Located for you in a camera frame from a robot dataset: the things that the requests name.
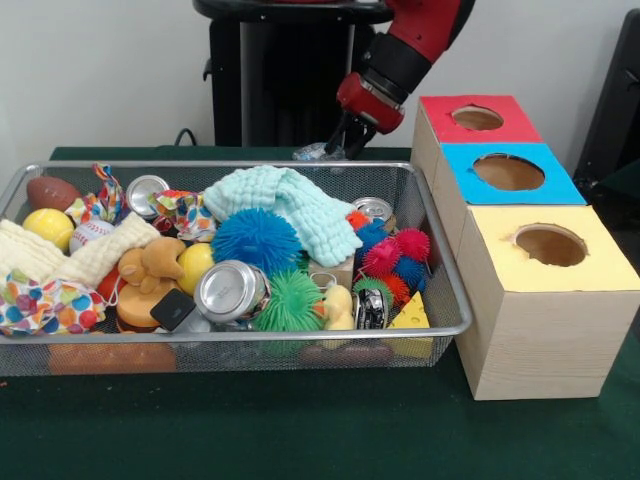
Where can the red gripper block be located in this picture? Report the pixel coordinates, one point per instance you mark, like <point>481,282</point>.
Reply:
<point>372,110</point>

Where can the clear plastic bottle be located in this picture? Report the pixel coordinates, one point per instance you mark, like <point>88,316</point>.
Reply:
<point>312,152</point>

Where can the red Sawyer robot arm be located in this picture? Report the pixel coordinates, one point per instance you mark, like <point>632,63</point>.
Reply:
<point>415,40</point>

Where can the wooden box with three holes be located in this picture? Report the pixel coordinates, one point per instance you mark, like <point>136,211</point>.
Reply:
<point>540,340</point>

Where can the mint green waffle cloth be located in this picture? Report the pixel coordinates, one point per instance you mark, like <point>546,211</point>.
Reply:
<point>300,210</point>

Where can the blue spiky rubber ball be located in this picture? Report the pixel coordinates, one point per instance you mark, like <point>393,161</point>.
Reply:
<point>257,240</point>

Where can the green spiky rubber ball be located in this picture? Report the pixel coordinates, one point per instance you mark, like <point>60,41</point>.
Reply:
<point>292,302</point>

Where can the yellow cheese wedge toy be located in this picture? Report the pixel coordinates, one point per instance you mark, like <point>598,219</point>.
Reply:
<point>412,317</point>

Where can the silver drink can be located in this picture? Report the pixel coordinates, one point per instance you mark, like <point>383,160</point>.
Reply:
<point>230,295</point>

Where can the brown plush toy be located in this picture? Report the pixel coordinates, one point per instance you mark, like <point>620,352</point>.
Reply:
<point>152,262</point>

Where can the black chair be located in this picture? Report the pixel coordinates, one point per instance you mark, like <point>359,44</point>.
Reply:
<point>620,100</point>

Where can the cream waffle cloth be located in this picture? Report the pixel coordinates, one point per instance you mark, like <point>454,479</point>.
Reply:
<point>100,250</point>

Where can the white toy baseball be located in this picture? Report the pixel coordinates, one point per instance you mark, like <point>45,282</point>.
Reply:
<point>91,234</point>

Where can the dark green table cloth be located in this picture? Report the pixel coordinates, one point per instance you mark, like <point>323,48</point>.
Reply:
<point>300,435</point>

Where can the brown toy football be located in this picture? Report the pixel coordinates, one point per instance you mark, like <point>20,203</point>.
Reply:
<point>52,192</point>

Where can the yellow tennis ball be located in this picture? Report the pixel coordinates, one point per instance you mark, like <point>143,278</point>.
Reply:
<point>47,227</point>

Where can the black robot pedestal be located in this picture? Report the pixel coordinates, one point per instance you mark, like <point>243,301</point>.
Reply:
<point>225,75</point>

